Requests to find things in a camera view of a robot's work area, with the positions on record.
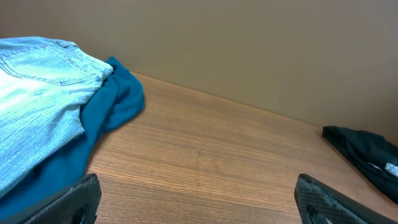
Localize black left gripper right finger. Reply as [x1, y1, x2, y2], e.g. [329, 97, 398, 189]
[294, 174, 397, 224]

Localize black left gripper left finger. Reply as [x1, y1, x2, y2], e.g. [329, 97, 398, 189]
[1, 174, 101, 224]

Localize blue polo shirt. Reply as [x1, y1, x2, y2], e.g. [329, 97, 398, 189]
[1, 57, 145, 219]

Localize folded black garment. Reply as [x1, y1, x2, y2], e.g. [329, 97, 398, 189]
[322, 126, 397, 202]

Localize light blue denim shorts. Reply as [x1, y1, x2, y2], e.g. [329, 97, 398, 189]
[1, 37, 113, 195]

